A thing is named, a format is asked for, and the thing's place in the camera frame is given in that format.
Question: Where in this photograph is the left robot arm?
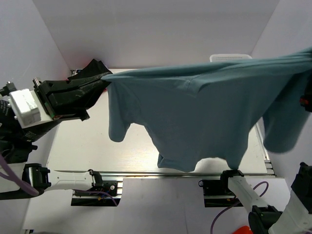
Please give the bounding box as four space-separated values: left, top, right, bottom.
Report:
0 75 109 200

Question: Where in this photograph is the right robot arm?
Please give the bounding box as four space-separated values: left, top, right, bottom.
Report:
220 84 312 234

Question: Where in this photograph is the black folded t-shirt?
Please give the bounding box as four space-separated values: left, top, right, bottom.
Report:
67 59 112 80

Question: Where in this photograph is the orange object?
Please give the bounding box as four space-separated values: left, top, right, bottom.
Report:
233 226 253 234

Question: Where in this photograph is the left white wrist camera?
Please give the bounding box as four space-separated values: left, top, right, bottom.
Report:
8 89 41 128

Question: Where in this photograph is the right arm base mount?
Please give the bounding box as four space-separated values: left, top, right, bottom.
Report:
198 180 243 208

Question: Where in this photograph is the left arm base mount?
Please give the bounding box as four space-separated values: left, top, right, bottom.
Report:
71 179 123 207

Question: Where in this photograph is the white plastic basket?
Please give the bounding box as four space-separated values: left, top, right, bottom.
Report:
210 54 252 62

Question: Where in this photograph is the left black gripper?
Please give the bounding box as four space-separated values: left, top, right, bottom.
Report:
13 71 112 142

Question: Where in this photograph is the teal blue t-shirt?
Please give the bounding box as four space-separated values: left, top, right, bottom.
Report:
102 48 312 172

